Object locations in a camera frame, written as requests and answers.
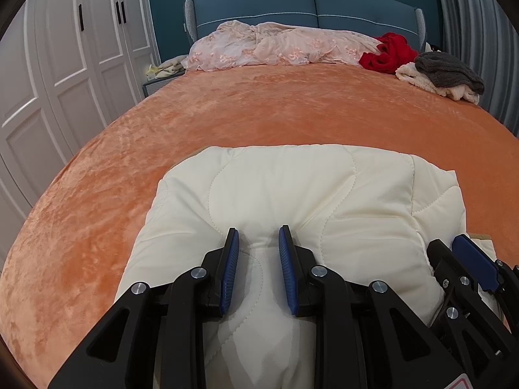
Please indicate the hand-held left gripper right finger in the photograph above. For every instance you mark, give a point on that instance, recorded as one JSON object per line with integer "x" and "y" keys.
{"x": 288, "y": 271}

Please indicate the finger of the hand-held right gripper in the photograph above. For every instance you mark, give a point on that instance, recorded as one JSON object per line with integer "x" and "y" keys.
{"x": 450, "y": 267}
{"x": 474, "y": 259}

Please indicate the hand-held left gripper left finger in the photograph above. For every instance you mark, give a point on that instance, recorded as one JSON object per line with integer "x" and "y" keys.
{"x": 229, "y": 271}

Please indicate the white quilted jacket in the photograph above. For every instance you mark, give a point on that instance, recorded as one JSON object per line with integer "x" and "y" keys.
{"x": 304, "y": 194}

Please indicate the orange velvet bedspread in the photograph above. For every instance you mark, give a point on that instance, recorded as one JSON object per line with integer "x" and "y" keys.
{"x": 202, "y": 109}

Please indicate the grey knitted cloth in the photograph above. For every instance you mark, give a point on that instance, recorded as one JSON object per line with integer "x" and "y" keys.
{"x": 446, "y": 71}

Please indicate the cream fleece cloth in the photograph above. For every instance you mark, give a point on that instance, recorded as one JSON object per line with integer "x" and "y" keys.
{"x": 413, "y": 75}

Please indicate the grey nightstand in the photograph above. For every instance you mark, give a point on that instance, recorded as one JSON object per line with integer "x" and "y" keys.
{"x": 156, "y": 87}

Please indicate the pale yellow cloth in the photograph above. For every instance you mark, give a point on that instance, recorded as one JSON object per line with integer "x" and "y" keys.
{"x": 164, "y": 69}

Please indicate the red cloth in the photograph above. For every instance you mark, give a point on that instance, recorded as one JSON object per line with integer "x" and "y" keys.
{"x": 389, "y": 54}

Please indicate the pink floral quilt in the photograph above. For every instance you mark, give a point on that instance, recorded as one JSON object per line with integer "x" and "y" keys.
{"x": 284, "y": 46}

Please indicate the grey pleated curtain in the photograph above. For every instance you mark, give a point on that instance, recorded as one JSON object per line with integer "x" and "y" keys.
{"x": 478, "y": 28}

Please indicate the white panelled wardrobe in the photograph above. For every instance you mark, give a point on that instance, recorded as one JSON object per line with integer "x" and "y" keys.
{"x": 61, "y": 89}

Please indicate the blue upholstered headboard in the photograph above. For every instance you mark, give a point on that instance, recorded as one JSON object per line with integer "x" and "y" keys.
{"x": 284, "y": 8}

